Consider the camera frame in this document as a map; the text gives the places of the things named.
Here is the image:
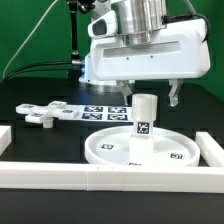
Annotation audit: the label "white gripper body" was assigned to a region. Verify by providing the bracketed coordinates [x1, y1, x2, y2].
[88, 13, 210, 81]

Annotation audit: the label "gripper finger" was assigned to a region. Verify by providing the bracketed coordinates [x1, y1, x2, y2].
[169, 79, 183, 107]
[117, 80, 132, 105]

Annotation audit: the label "white round table top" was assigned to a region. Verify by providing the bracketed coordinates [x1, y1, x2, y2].
[85, 126, 200, 167]

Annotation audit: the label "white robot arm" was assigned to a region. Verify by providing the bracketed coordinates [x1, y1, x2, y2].
[80, 0, 210, 106]

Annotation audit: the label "paper sheet with markers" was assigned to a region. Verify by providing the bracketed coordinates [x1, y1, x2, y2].
[67, 105, 132, 122]

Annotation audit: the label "white right fence bar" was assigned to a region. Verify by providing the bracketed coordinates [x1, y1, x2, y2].
[195, 132, 224, 167]

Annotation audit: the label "white fence bar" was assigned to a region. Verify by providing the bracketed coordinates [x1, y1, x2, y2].
[0, 162, 224, 193]
[195, 132, 224, 167]

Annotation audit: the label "white cross-shaped table base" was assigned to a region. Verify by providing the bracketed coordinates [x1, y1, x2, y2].
[16, 101, 79, 128]

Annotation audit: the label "white front fence bar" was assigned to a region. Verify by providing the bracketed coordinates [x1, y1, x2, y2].
[0, 162, 224, 193]

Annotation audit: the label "white left fence block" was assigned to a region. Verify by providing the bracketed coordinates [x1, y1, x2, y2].
[0, 126, 12, 156]

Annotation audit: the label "black camera stand pole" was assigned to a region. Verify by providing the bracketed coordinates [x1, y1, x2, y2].
[66, 0, 96, 66]

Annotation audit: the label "grey cable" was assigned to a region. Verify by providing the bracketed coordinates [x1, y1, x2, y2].
[1, 0, 59, 80]

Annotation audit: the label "black cables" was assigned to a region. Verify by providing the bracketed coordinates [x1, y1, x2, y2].
[0, 60, 74, 85]

